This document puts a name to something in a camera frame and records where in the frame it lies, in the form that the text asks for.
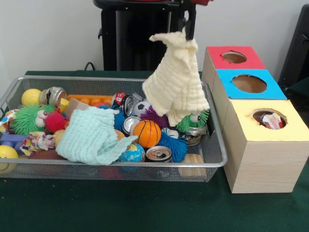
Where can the orange toy basketball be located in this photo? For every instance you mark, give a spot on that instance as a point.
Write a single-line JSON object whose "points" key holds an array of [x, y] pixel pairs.
{"points": [[146, 134]]}

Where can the red spiky ball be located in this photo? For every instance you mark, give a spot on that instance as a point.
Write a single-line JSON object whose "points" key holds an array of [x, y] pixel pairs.
{"points": [[55, 122]]}

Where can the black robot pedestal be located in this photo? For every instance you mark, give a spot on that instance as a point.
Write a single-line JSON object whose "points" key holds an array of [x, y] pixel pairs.
{"points": [[130, 38]]}

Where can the blue spiky ball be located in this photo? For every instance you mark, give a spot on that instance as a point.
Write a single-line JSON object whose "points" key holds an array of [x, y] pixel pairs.
{"points": [[175, 145]]}

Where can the cream waffle cloth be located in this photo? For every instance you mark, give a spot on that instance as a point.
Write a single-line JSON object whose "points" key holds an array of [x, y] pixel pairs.
{"points": [[176, 82]]}

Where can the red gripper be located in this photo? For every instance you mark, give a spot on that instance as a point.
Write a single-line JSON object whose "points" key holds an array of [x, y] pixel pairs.
{"points": [[203, 2]]}

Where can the multicoloured patterned cloth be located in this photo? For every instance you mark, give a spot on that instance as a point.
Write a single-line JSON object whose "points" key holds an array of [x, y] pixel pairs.
{"points": [[273, 121], [38, 142]]}

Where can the yellow ball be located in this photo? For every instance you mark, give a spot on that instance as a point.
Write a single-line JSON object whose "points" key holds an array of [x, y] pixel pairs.
{"points": [[31, 96]]}

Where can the wooden box with three holes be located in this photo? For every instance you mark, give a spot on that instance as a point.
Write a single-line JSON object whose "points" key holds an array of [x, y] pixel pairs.
{"points": [[260, 159]]}

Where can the flattened silver can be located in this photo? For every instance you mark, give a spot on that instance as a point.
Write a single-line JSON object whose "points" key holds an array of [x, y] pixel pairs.
{"points": [[159, 153]]}

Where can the shallow clear mesh bin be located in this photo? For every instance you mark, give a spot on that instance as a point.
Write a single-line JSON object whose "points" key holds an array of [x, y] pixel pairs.
{"points": [[193, 171]]}

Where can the green spiky ball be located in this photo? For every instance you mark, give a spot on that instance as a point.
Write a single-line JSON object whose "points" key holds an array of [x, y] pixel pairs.
{"points": [[26, 120], [195, 122]]}

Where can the mint waffle cloth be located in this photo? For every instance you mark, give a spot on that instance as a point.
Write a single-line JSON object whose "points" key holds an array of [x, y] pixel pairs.
{"points": [[91, 137]]}

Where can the orange toy brick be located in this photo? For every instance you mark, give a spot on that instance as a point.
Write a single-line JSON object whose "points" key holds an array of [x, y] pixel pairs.
{"points": [[89, 100]]}

